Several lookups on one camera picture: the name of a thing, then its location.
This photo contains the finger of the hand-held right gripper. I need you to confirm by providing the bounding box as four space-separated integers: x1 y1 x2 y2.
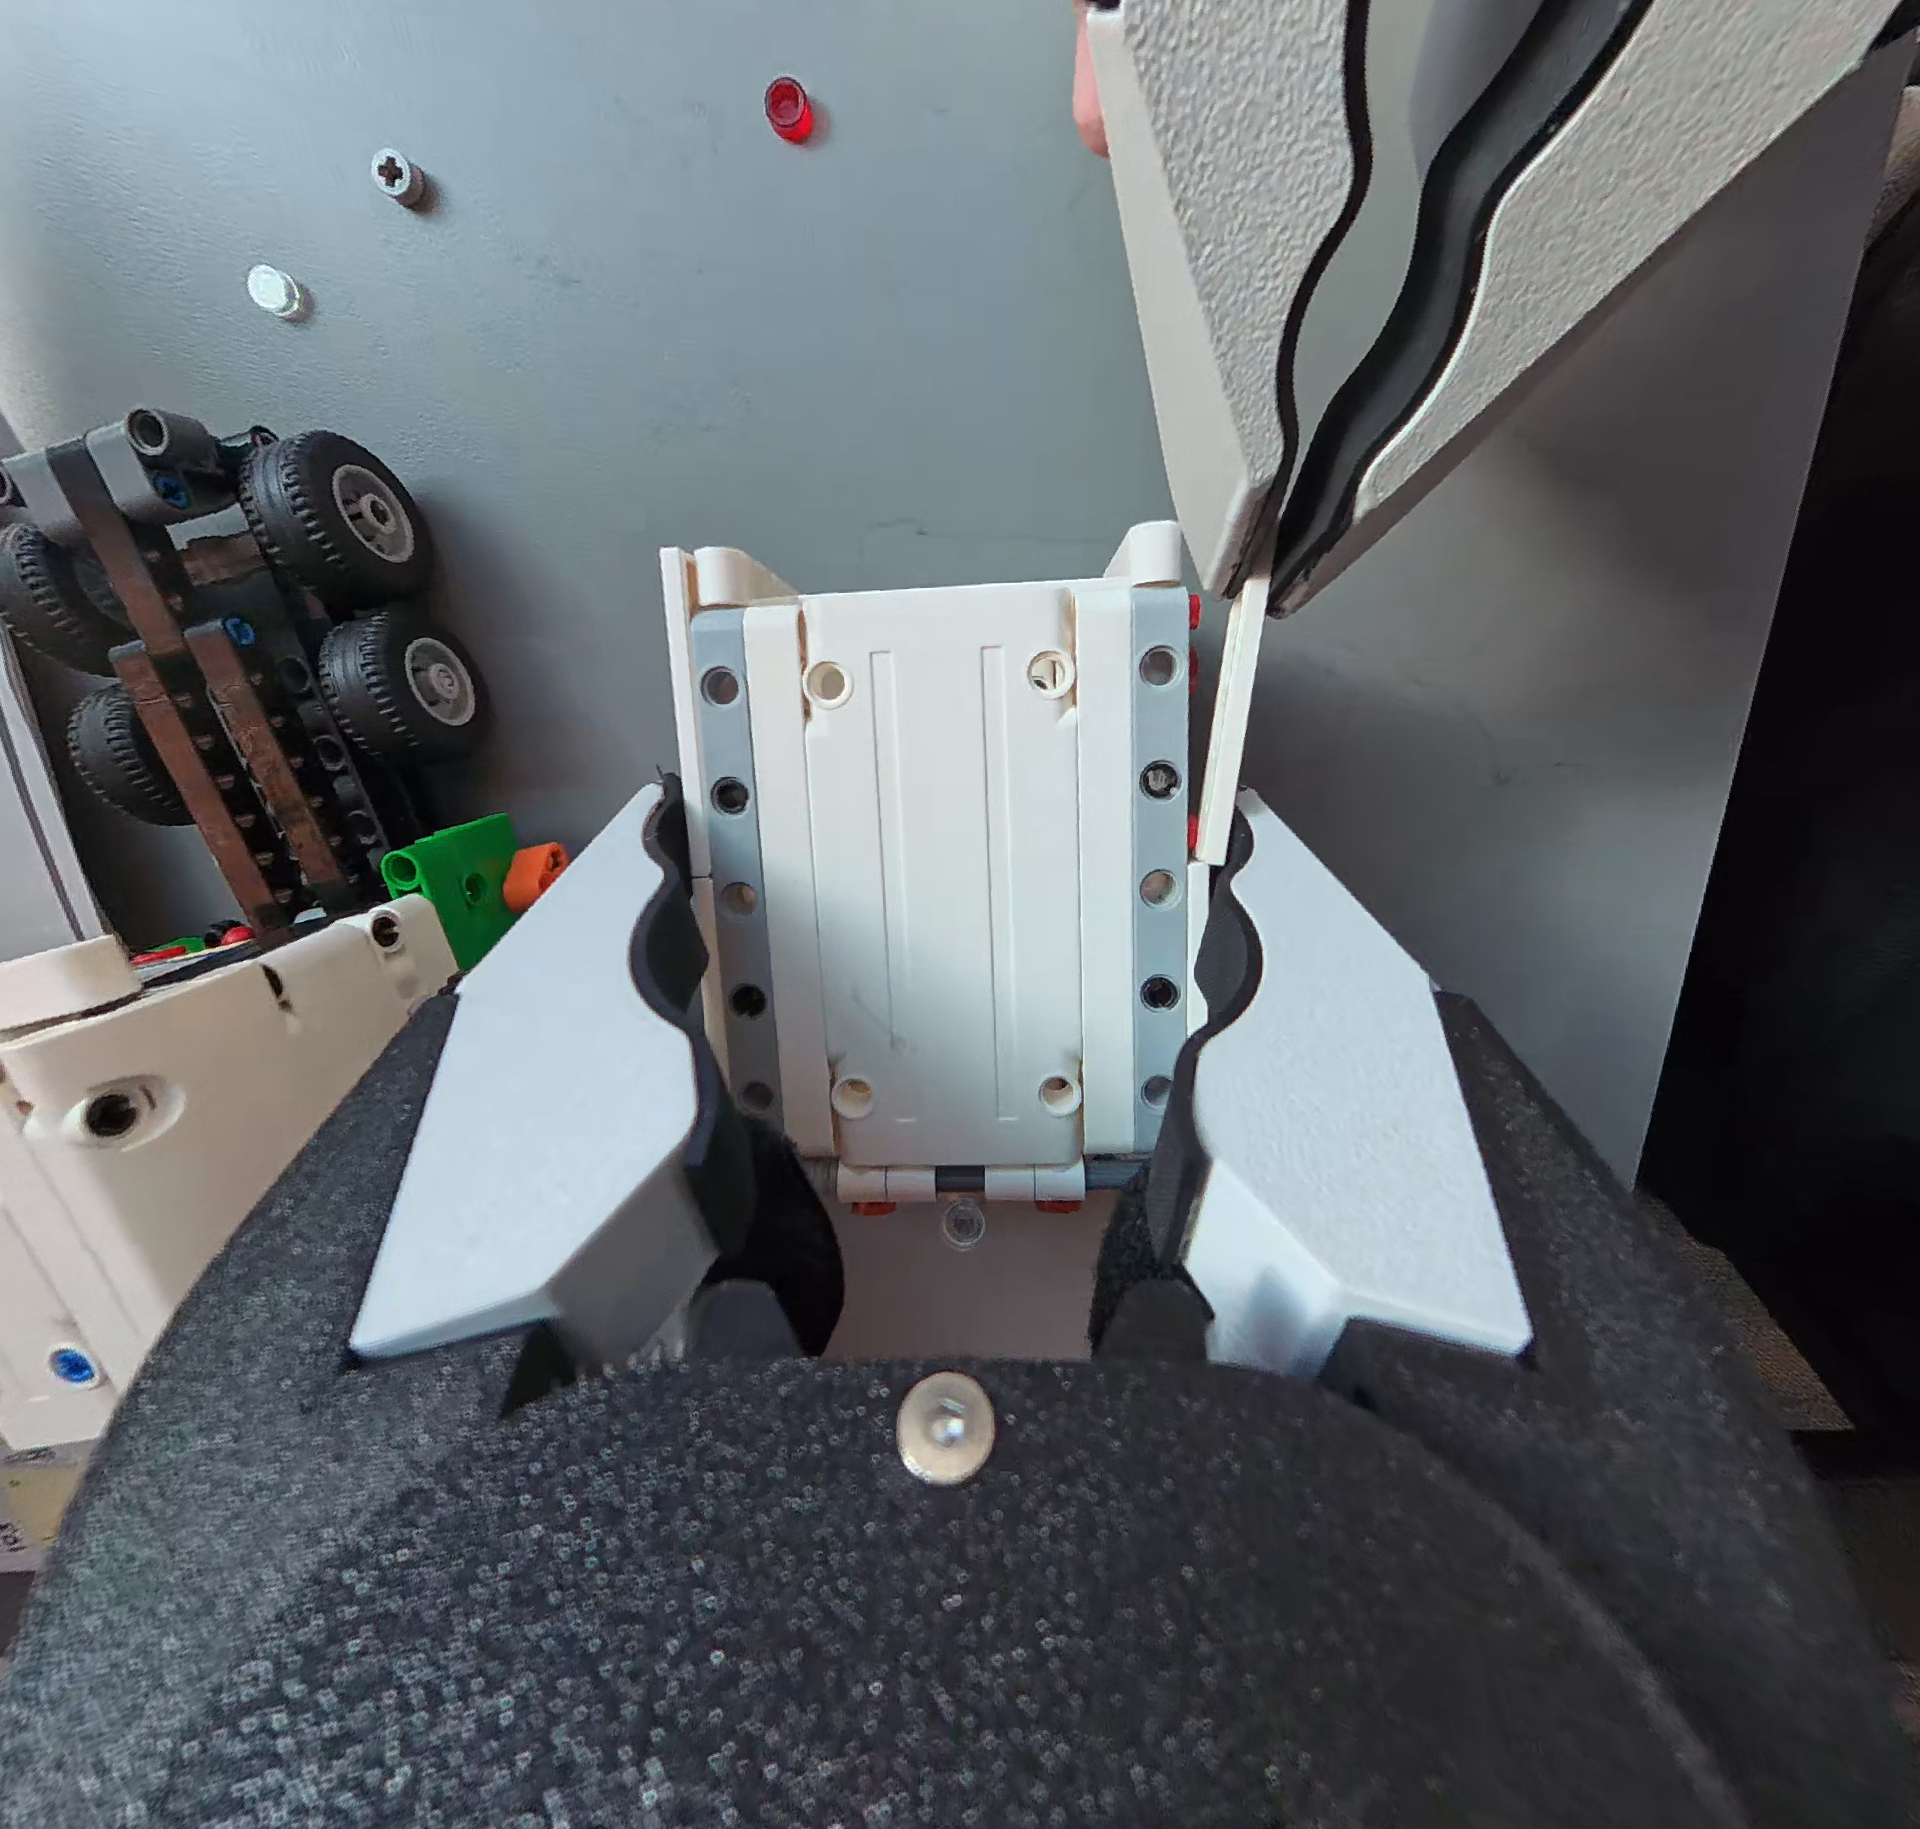
1266 0 1920 619
1087 0 1393 605

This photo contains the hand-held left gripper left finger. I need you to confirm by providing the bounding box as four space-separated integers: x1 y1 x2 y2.
348 779 725 1376

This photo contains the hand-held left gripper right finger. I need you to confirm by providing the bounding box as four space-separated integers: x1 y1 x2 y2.
1177 788 1537 1380

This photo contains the white lego panel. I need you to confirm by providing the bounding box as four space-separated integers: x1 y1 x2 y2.
1191 580 1273 871

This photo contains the white lego box assembly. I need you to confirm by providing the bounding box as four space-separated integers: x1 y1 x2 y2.
660 516 1210 1248

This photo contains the green lego connector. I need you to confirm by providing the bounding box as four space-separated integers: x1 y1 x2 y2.
381 812 522 971

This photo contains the white lego cab assembly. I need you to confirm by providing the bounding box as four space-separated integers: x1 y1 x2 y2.
0 892 463 1458

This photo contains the black wheeled lego chassis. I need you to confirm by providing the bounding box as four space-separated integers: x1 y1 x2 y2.
0 409 492 948

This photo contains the lego instruction booklet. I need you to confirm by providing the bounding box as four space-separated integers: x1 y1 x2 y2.
0 419 110 953

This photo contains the person's right hand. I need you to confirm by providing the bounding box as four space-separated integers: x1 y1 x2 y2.
1069 0 1122 160

